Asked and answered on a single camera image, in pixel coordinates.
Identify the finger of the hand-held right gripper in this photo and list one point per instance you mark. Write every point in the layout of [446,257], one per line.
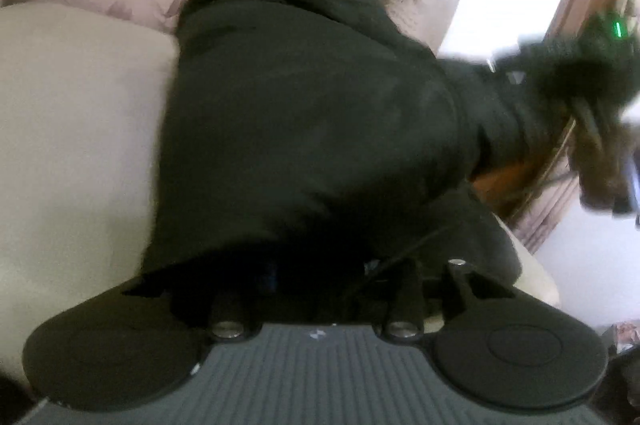
[507,55]

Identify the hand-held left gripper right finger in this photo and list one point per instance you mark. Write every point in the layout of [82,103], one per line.
[406,300]

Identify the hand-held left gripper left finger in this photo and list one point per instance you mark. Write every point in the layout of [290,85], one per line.
[229,312]

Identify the black jacket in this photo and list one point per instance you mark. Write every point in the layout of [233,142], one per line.
[310,125]

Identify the person's right hand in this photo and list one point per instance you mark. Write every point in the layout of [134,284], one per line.
[600,160]

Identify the wooden furniture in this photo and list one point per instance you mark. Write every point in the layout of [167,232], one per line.
[510,185]

